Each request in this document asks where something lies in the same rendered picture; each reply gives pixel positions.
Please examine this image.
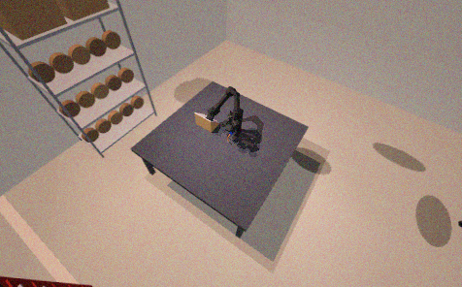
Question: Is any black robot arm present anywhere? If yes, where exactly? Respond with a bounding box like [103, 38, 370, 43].
[206, 86, 242, 132]

